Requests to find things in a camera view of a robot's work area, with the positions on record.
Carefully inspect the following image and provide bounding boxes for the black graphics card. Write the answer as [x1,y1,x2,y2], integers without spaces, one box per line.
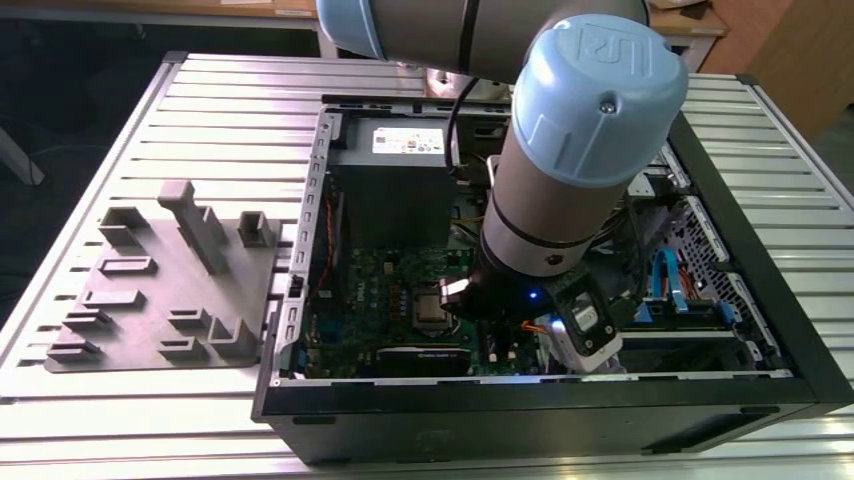
[373,344,473,379]

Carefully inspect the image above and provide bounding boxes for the red wire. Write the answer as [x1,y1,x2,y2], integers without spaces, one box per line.
[315,197,346,296]

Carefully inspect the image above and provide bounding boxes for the grey furniture leg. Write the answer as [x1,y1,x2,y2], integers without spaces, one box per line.
[0,127,47,186]

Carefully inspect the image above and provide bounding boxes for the small silver wrist camera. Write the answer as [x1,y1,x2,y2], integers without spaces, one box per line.
[439,278,470,307]

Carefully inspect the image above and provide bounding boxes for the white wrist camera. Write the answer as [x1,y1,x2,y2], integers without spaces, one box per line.
[546,272,627,375]

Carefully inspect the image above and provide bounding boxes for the metal disk bay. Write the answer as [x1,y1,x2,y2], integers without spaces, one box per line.
[626,149,694,201]
[617,297,784,375]

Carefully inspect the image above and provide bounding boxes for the hard disk in blue carrier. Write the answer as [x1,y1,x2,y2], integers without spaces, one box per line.
[626,298,740,332]

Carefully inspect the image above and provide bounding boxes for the silver CPU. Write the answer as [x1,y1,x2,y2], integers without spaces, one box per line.
[417,292,450,321]

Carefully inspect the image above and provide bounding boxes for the grey power supply unit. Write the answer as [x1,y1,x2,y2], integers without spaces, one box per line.
[330,117,462,249]

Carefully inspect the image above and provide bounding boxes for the brown wooden cabinet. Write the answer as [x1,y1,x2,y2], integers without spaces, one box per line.
[700,0,854,146]

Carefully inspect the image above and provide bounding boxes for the green motherboard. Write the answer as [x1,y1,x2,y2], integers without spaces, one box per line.
[299,244,546,379]

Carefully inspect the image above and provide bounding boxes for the blue wire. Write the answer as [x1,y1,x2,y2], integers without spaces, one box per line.
[653,248,694,315]

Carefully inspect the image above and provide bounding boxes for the CPU socket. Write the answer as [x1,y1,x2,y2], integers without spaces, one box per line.
[407,278,463,337]

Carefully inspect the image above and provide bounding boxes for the black PC case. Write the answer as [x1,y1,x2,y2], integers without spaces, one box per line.
[250,92,854,466]

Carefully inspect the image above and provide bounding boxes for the grey parts rack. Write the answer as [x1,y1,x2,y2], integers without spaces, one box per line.
[43,179,286,375]

